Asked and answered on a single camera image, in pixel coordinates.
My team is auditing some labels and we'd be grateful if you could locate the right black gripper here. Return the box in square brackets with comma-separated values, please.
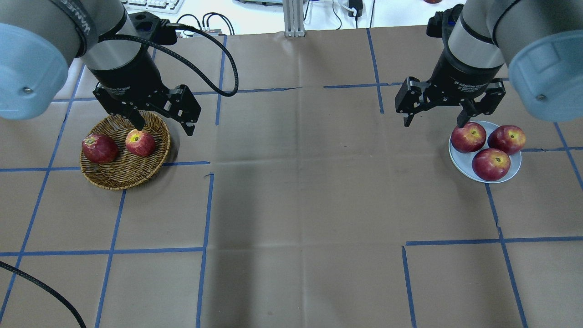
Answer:
[395, 47, 506, 128]

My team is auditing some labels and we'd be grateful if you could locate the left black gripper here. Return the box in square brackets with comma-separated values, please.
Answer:
[90, 54, 202, 136]

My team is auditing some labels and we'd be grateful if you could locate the red yellow apple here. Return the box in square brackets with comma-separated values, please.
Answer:
[125, 129, 156, 157]

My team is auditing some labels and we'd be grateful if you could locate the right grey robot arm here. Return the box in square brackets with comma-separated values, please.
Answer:
[395, 0, 583, 127]

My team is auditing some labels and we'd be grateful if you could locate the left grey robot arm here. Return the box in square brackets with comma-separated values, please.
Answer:
[0, 0, 201, 136]

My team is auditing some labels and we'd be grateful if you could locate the red apple on plate rear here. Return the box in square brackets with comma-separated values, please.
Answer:
[450, 121, 487, 153]

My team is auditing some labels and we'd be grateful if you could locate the woven wicker basket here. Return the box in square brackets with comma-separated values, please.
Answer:
[79, 111, 171, 190]

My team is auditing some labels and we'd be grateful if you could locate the light blue plate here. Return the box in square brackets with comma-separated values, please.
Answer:
[449, 121, 522, 183]

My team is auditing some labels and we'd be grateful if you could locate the dark red apple in basket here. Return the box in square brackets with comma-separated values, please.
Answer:
[82, 133, 119, 164]

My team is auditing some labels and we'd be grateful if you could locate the red apple on plate side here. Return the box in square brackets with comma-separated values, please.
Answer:
[487, 125, 527, 156]

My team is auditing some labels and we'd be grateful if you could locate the red apple on plate front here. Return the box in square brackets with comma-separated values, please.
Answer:
[472, 148, 511, 181]

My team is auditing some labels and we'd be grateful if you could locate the white keyboard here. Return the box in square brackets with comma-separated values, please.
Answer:
[120, 0, 185, 15]

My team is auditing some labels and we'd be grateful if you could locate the black power adapter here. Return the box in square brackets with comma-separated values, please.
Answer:
[347, 0, 363, 17]

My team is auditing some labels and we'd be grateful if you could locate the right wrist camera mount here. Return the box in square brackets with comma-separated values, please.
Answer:
[425, 4, 464, 39]

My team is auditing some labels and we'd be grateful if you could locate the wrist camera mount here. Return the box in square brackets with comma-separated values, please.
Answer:
[129, 12, 178, 46]
[425, 4, 464, 39]

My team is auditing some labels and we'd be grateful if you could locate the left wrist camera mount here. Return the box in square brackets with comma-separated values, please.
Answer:
[129, 12, 178, 46]

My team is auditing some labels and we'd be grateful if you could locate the aluminium frame post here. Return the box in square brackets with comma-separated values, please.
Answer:
[282, 0, 306, 37]

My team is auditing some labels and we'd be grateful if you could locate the right black braided cable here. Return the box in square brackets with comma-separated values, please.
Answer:
[0, 261, 87, 328]

